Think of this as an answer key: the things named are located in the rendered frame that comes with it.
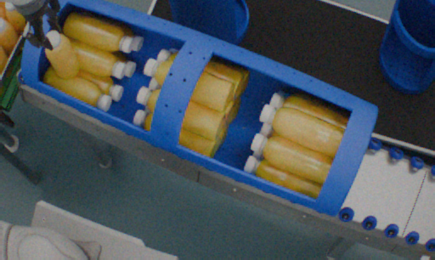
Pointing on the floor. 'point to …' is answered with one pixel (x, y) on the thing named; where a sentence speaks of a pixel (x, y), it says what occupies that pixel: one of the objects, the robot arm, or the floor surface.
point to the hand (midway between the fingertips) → (50, 34)
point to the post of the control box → (18, 164)
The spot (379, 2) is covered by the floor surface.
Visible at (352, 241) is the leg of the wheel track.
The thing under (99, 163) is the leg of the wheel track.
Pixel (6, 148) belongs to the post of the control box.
